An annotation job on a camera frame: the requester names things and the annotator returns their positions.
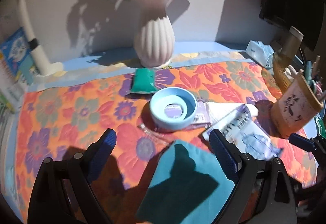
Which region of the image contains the clear plastic straw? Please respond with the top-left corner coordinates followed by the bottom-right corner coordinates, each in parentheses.
top-left (138, 123), bottom-right (170, 145)

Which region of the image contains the beige thermos bottle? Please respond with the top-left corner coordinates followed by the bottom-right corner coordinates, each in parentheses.
top-left (281, 26), bottom-right (304, 60)

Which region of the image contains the white tissue packet with print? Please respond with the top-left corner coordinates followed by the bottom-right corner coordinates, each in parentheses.
top-left (202, 103), bottom-right (283, 161)

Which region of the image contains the stack of books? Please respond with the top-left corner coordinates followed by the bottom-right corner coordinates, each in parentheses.
top-left (1, 27), bottom-right (39, 111)

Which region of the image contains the white desk lamp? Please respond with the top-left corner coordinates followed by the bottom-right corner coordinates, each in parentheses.
top-left (18, 0), bottom-right (64, 76)

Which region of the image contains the pink ribbed vase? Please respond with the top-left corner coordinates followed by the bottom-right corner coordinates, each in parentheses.
top-left (133, 0), bottom-right (175, 68)

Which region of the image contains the light blue ring bowl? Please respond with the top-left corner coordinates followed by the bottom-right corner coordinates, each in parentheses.
top-left (149, 87), bottom-right (197, 131)

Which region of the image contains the purple wet wipes pack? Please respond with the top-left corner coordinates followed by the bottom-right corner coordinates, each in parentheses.
top-left (192, 101), bottom-right (210, 125)

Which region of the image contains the brown paper pen holder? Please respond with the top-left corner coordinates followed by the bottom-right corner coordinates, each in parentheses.
top-left (271, 72), bottom-right (324, 138)

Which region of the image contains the teal cloth pouch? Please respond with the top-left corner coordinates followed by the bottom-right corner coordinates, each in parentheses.
top-left (136, 140), bottom-right (235, 223)

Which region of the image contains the amber glass plate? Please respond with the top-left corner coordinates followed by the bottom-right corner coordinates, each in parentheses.
top-left (272, 51), bottom-right (293, 93)

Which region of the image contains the floral orange tablecloth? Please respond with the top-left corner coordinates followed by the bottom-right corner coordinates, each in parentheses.
top-left (15, 60), bottom-right (317, 223)

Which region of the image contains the green small pouch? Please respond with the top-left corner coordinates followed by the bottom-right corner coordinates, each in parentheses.
top-left (130, 68), bottom-right (158, 95)

